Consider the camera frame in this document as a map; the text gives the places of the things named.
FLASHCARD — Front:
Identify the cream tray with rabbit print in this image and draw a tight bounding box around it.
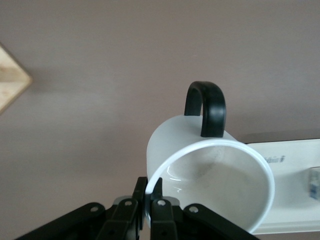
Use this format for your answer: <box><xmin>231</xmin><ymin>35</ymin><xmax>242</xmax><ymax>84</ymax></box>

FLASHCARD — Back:
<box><xmin>243</xmin><ymin>138</ymin><xmax>320</xmax><ymax>235</ymax></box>

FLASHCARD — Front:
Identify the wooden cup rack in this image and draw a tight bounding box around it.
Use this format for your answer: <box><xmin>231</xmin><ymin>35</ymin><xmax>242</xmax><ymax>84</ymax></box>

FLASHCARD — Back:
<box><xmin>0</xmin><ymin>41</ymin><xmax>33</xmax><ymax>116</ymax></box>

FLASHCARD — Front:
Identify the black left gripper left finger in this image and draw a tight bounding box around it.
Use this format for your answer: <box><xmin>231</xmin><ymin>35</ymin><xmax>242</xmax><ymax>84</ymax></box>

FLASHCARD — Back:
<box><xmin>14</xmin><ymin>176</ymin><xmax>148</xmax><ymax>240</ymax></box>

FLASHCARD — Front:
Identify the white cup with black handle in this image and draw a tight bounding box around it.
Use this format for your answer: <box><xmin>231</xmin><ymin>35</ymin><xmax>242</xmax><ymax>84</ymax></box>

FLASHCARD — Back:
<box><xmin>145</xmin><ymin>80</ymin><xmax>276</xmax><ymax>235</ymax></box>

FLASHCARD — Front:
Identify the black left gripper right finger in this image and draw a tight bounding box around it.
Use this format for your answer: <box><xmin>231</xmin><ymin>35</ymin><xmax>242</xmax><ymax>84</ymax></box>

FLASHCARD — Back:
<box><xmin>149</xmin><ymin>177</ymin><xmax>261</xmax><ymax>240</ymax></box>

